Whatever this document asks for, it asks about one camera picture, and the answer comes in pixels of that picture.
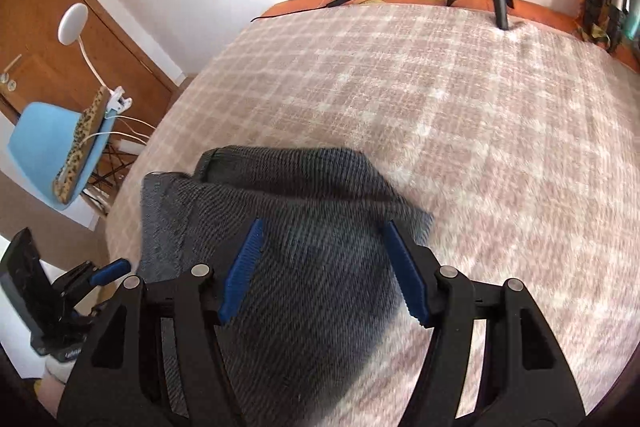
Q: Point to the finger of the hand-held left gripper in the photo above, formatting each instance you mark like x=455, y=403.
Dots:
x=111, y=271

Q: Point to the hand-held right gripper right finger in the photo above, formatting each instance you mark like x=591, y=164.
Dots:
x=406, y=277

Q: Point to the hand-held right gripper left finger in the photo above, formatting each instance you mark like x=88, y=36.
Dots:
x=243, y=269

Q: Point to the grey pants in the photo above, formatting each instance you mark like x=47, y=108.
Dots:
x=310, y=267

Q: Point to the leopard print cushion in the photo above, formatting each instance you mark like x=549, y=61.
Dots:
x=80, y=142

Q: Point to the light blue chair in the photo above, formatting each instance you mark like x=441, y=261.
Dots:
x=40, y=142

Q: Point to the beige plaid blanket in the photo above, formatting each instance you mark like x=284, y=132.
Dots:
x=450, y=132

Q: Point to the white desk lamp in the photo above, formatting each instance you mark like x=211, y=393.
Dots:
x=73, y=22

